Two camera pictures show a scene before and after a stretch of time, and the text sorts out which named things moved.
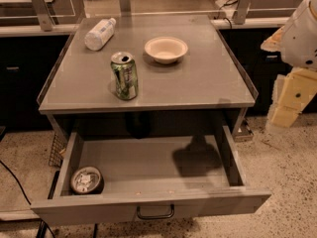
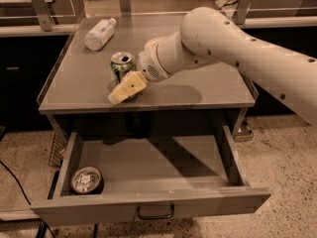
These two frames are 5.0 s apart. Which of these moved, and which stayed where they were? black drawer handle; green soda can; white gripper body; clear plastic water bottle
Moved: white gripper body
Stayed: black drawer handle; clear plastic water bottle; green soda can
